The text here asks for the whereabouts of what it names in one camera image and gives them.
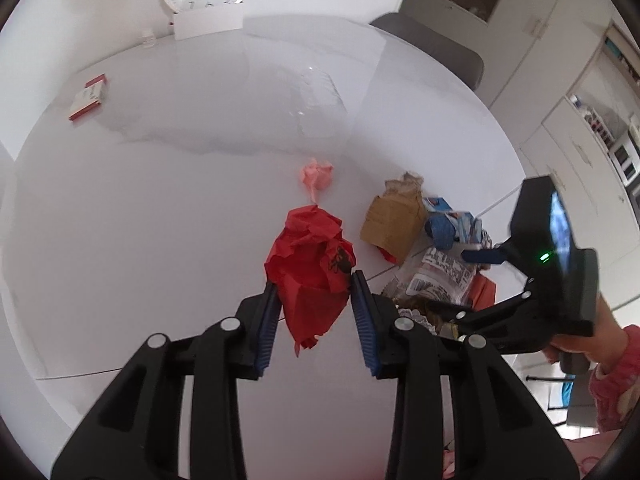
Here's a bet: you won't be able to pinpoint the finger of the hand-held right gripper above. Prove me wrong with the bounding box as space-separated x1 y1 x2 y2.
461 241 507 264
436 289 537 355

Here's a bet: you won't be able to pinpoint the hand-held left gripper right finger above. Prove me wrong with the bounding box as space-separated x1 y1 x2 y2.
350 270 583 480

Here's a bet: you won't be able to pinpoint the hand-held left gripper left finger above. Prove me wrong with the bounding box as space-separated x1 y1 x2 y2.
50 282 281 480

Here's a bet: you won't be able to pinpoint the blue and white carton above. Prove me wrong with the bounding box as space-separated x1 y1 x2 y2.
422 196 493 252

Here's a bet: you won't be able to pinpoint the red paper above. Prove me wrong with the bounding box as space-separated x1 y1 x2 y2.
264 205 357 358

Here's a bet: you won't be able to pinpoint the pink paper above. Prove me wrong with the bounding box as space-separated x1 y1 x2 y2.
298 158 335 204

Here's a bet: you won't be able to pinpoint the person's right forearm pink sleeve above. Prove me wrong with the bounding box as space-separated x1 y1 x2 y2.
587 325 640 433

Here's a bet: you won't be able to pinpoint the person's right hand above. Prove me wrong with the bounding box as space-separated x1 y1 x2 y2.
542 294 629 376

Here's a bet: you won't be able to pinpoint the orange paper piece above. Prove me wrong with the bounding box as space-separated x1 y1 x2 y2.
470 272 497 311

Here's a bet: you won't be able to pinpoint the clear printed plastic bag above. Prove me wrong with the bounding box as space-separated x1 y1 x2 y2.
390 247 476 306

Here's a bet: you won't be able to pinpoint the dark brown wrapper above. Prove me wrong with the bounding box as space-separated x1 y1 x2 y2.
395 297 471 337

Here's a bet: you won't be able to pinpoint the brown torn cardboard piece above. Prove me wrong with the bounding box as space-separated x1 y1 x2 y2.
360 172 427 264

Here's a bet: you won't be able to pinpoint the cubby shelf with items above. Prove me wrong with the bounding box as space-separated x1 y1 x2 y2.
570 20 640 186

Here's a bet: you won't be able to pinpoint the clear plastic container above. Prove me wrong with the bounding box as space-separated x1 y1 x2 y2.
280 67 351 138

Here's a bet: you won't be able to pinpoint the red and white packet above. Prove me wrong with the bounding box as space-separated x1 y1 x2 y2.
68 74 108 122

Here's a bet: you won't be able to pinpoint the white wall cabinets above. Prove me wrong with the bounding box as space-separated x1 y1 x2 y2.
490 0 632 306

